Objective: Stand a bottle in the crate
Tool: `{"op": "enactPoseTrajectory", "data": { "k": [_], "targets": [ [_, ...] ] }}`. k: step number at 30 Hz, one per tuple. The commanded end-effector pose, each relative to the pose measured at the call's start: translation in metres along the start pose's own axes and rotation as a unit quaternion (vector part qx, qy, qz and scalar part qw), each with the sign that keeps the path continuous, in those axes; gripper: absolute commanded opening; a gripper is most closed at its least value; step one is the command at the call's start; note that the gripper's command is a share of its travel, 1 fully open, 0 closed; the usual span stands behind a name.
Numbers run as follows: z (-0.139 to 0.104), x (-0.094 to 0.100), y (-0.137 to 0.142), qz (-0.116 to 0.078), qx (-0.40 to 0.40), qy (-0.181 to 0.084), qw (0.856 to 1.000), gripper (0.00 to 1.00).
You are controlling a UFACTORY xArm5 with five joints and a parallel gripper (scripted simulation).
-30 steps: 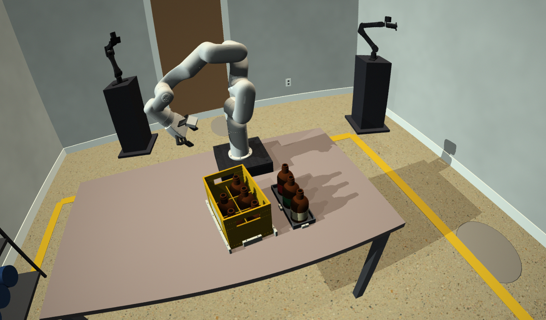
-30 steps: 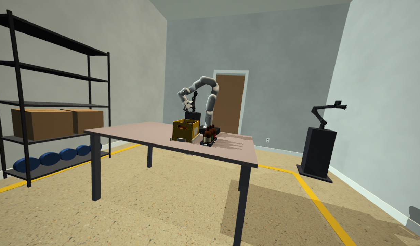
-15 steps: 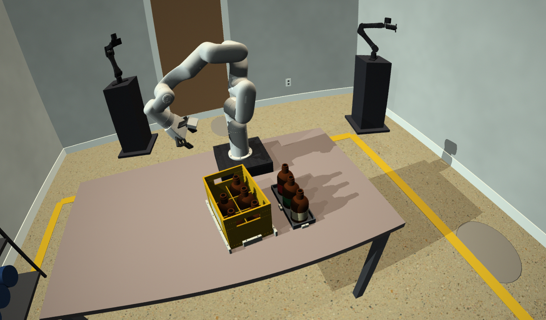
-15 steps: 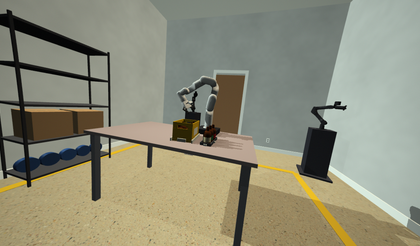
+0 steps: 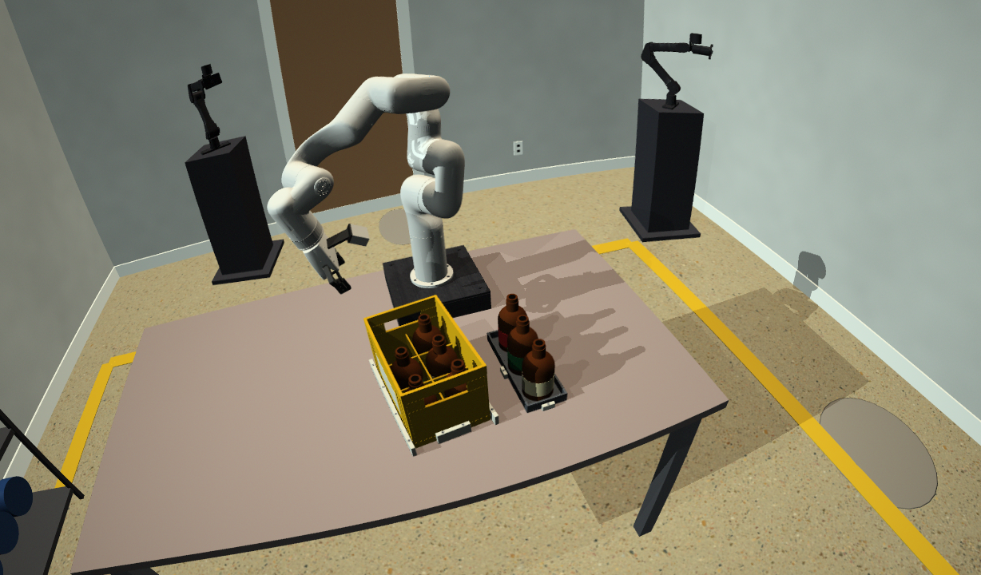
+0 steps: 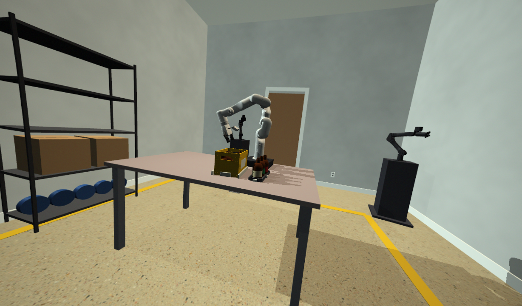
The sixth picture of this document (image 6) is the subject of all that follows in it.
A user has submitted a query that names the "brown bottle with red label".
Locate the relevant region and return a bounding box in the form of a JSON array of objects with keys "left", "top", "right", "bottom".
[{"left": 263, "top": 155, "right": 269, "bottom": 174}]

